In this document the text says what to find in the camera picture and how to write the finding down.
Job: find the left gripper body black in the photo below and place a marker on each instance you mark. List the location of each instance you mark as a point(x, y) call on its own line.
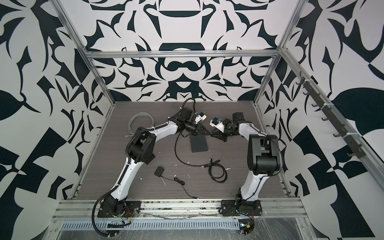
point(192, 128)

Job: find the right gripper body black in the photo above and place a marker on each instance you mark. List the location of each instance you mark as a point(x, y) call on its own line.
point(229, 131)

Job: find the black network switch box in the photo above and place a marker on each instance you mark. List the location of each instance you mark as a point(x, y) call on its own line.
point(198, 144)

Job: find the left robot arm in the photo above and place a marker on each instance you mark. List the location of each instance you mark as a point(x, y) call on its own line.
point(139, 151)

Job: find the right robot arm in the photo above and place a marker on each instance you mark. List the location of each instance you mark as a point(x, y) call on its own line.
point(263, 161)

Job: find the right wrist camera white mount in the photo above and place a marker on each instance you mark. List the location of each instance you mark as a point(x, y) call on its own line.
point(217, 123)

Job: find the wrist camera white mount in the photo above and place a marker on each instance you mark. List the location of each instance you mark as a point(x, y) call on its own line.
point(200, 117)
point(217, 123)

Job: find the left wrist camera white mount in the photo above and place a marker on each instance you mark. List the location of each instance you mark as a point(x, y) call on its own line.
point(200, 117)

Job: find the small black adapter with cable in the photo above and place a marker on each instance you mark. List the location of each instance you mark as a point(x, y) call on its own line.
point(159, 173)

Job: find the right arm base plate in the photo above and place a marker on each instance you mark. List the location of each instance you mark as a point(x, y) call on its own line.
point(236, 208)

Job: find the aluminium frame crossbar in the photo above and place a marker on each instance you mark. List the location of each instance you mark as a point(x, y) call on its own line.
point(180, 54)

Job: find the white slotted cable duct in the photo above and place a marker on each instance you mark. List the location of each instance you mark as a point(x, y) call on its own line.
point(186, 224)

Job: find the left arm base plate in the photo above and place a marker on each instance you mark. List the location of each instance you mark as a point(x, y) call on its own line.
point(119, 209)

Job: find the wall hook rack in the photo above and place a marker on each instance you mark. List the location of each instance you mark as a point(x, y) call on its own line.
point(333, 115)

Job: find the front aluminium rail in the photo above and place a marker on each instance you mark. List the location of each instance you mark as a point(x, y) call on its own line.
point(201, 208)

